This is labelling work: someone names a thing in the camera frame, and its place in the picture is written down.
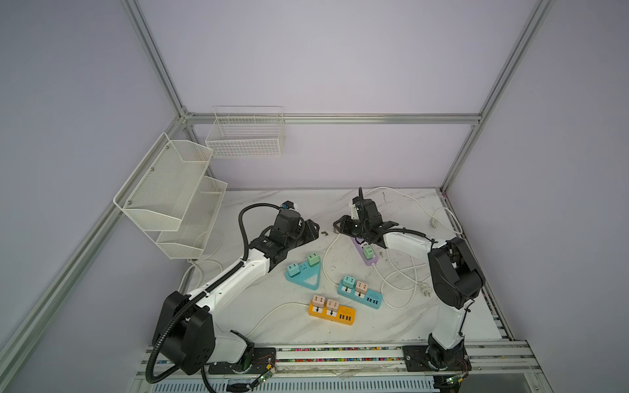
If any white two-tier mesh shelf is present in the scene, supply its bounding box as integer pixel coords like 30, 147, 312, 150
113, 134, 228, 260

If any teal triangular power strip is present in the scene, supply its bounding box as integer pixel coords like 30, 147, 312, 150
285, 261, 321, 291

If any purple power strip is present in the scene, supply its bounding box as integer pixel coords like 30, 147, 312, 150
353, 238, 378, 266

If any pink plug orange right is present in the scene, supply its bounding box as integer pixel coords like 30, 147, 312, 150
325, 299, 339, 312

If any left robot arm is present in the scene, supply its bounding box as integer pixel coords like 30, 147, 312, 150
144, 201, 320, 384

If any green plug triangular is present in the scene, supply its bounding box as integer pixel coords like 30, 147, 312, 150
307, 252, 321, 266
287, 263, 301, 277

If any aluminium frame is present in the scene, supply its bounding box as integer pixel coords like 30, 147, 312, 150
0, 0, 629, 365

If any green plug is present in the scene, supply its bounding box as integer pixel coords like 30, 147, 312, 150
362, 245, 374, 260
342, 275, 356, 289

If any orange power strip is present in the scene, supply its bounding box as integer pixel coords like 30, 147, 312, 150
308, 302, 356, 326

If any aluminium front rail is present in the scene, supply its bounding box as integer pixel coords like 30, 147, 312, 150
130, 341, 553, 392

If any white wire basket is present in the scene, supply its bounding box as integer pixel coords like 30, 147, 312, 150
206, 106, 285, 159

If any pink plug orange left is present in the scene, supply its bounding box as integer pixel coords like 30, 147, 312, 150
312, 295, 326, 308

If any blue power strip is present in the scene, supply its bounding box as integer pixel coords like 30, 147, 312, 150
337, 282, 384, 309

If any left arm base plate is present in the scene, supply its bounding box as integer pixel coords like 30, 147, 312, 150
206, 347, 277, 375

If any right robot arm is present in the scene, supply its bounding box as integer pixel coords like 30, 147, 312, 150
334, 190, 485, 370

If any pink plug orange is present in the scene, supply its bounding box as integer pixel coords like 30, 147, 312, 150
325, 299, 339, 312
312, 295, 326, 308

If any green plug triangular left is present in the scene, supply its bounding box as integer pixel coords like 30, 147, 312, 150
287, 263, 301, 277

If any white cable of orange strip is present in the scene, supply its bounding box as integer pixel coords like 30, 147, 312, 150
244, 301, 311, 340

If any white cable of purple strip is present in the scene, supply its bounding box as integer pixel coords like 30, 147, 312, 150
321, 186, 464, 310

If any pink plug on blue strip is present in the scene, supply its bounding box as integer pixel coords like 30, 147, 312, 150
355, 281, 369, 294

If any green plug triangular right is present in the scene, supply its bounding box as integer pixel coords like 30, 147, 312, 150
307, 252, 321, 266

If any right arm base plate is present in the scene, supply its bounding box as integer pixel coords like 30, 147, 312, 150
402, 345, 472, 372

